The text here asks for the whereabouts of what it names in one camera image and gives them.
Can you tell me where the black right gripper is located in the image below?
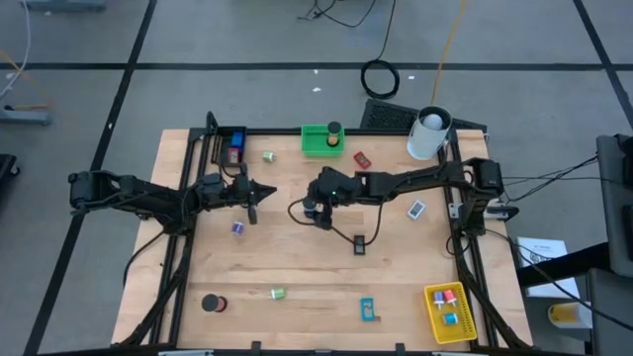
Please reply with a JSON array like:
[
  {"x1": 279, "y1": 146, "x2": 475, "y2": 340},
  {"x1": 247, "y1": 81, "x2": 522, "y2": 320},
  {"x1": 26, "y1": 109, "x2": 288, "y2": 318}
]
[{"x1": 307, "y1": 165, "x2": 365, "y2": 231}]

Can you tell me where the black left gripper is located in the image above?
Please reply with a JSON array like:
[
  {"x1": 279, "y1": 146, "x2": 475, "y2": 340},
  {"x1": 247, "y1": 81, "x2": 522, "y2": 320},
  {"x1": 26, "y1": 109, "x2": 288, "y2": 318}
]
[{"x1": 197, "y1": 162, "x2": 277, "y2": 226}]

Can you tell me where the orange sand hourglass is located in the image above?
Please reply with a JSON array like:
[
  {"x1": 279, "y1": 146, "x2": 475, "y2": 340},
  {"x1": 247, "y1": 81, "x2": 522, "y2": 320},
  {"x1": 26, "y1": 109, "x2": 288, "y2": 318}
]
[{"x1": 325, "y1": 121, "x2": 343, "y2": 148}]

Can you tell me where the red sand hourglass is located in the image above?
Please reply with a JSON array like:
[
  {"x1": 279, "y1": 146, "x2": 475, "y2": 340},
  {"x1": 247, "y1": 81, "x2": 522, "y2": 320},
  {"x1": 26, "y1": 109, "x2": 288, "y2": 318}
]
[{"x1": 200, "y1": 293, "x2": 228, "y2": 314}]

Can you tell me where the black plastic basket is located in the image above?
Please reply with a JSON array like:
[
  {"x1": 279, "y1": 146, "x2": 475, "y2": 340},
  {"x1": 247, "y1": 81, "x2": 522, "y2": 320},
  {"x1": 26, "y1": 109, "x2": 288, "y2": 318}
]
[{"x1": 211, "y1": 124, "x2": 247, "y2": 168}]

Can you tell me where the green plastic basket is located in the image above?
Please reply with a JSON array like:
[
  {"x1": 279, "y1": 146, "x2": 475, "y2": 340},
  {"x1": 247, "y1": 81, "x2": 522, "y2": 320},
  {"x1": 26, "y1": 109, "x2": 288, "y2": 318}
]
[{"x1": 300, "y1": 124, "x2": 346, "y2": 159}]

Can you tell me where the black perforated floor mat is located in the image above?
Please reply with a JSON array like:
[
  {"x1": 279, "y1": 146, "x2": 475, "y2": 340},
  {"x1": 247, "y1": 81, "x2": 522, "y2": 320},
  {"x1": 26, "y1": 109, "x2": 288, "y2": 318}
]
[{"x1": 359, "y1": 97, "x2": 489, "y2": 134}]

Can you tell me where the white paper cup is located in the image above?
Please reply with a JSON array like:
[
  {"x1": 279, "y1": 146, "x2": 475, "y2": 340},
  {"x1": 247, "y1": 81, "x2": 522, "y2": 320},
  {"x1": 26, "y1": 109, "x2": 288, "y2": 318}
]
[{"x1": 406, "y1": 105, "x2": 454, "y2": 162}]

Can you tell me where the yellow plastic basket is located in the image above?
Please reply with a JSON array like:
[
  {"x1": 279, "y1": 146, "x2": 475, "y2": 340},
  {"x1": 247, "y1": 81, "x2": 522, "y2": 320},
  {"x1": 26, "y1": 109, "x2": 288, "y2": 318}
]
[{"x1": 423, "y1": 281, "x2": 479, "y2": 346}]

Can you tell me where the white paper booklet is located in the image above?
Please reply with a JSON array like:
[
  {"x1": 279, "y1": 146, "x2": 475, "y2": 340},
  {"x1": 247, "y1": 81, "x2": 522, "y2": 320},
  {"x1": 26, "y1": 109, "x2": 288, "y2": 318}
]
[{"x1": 515, "y1": 235, "x2": 581, "y2": 300}]

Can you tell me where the black beam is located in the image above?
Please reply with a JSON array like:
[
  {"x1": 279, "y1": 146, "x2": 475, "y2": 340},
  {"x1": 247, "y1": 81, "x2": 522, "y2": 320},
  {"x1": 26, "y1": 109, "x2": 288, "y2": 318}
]
[{"x1": 516, "y1": 241, "x2": 610, "y2": 289}]

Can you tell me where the grey metal floor base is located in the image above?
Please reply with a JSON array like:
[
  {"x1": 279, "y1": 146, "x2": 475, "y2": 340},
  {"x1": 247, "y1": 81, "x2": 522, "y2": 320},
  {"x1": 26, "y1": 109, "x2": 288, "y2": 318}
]
[{"x1": 0, "y1": 106, "x2": 53, "y2": 128}]

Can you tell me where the black floor object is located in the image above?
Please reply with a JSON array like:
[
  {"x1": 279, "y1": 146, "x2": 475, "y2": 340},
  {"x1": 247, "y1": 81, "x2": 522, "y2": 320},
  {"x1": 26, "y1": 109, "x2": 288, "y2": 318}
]
[{"x1": 0, "y1": 153, "x2": 21, "y2": 192}]

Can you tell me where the yellow and white roll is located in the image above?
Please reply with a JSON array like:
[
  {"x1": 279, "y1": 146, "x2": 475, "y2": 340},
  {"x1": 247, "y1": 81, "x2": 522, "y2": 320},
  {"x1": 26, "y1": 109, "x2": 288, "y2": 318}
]
[{"x1": 547, "y1": 301, "x2": 593, "y2": 330}]

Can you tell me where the grey metal floor bar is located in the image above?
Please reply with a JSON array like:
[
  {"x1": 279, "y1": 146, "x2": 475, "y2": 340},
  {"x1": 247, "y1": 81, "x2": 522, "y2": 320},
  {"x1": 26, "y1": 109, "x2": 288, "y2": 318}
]
[{"x1": 17, "y1": 0, "x2": 108, "y2": 12}]

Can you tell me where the grey metal cabinet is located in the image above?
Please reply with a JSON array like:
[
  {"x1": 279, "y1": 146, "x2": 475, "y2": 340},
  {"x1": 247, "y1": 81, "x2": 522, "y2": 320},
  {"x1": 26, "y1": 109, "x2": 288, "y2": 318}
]
[{"x1": 586, "y1": 133, "x2": 633, "y2": 356}]

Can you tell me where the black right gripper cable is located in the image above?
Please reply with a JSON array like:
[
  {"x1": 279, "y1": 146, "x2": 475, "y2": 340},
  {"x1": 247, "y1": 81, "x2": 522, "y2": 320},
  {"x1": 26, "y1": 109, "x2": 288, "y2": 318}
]
[{"x1": 288, "y1": 197, "x2": 385, "y2": 246}]

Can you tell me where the black aluminium table frame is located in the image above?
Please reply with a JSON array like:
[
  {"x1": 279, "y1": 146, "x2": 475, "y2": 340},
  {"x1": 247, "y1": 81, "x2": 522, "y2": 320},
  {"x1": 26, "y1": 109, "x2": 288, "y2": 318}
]
[{"x1": 116, "y1": 111, "x2": 535, "y2": 356}]

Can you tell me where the black coiled floor cable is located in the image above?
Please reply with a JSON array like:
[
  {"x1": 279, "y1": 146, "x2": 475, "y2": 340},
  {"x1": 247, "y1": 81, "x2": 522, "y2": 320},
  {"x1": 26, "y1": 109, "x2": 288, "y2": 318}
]
[{"x1": 359, "y1": 0, "x2": 401, "y2": 100}]

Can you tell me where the black left base cable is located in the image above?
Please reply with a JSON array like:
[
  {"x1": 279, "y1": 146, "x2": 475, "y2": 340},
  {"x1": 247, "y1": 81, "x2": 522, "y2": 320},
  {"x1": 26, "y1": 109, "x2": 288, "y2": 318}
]
[{"x1": 122, "y1": 229, "x2": 169, "y2": 288}]

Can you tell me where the black loose floor cable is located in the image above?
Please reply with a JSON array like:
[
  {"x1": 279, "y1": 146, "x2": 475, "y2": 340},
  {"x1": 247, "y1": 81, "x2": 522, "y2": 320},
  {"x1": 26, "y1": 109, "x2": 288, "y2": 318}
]
[{"x1": 296, "y1": 0, "x2": 377, "y2": 29}]

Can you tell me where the yellow floor cable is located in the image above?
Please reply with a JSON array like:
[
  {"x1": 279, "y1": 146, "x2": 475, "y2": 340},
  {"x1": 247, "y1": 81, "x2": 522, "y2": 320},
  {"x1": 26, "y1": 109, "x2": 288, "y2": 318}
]
[{"x1": 429, "y1": 0, "x2": 469, "y2": 106}]

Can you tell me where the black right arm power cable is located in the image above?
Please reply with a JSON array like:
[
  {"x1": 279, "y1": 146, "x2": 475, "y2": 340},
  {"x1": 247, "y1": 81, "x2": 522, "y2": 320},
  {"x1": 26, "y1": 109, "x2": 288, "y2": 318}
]
[{"x1": 503, "y1": 155, "x2": 599, "y2": 204}]

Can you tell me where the orange floor cable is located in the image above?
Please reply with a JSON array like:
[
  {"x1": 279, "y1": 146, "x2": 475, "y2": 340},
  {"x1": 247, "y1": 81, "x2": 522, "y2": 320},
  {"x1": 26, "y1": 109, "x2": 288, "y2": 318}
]
[{"x1": 0, "y1": 48, "x2": 50, "y2": 111}]

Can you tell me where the white floor cable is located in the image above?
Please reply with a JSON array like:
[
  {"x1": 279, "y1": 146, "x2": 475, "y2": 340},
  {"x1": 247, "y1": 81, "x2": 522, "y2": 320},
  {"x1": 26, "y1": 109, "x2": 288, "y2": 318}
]
[{"x1": 0, "y1": 0, "x2": 32, "y2": 100}]

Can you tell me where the black long floor cable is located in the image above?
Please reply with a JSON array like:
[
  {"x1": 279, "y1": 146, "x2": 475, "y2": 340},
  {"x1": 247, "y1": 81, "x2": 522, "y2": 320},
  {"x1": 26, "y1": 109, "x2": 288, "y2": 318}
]
[{"x1": 484, "y1": 226, "x2": 633, "y2": 331}]

